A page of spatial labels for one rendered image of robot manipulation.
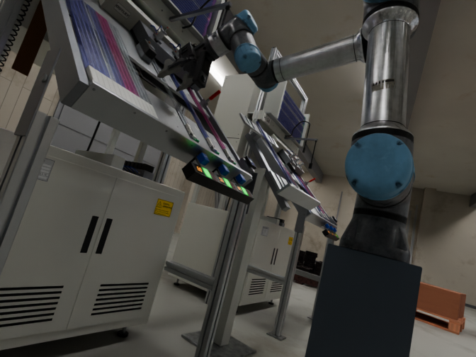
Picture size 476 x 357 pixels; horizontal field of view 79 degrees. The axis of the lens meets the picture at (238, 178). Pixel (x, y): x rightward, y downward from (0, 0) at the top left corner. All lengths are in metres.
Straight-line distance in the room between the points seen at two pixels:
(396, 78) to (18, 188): 0.74
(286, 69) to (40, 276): 0.95
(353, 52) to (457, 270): 10.34
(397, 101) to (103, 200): 0.88
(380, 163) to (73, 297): 0.96
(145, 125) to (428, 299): 4.07
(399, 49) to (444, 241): 10.41
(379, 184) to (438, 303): 3.86
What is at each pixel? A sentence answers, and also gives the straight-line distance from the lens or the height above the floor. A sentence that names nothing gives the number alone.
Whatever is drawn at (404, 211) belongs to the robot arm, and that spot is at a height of 0.66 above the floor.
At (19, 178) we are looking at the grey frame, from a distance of 0.62.
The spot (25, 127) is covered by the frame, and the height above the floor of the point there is 0.61.
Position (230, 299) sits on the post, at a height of 0.21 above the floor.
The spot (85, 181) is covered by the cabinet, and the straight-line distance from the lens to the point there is 1.01.
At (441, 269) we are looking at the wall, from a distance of 10.98.
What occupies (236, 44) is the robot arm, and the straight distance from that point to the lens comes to 0.93.
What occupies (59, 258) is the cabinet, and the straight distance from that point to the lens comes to 1.03.
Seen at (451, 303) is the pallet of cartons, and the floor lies 0.31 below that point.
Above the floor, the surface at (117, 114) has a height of 0.70.
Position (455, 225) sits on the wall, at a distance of 11.14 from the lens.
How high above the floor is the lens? 0.53
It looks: 9 degrees up
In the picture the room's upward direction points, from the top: 15 degrees clockwise
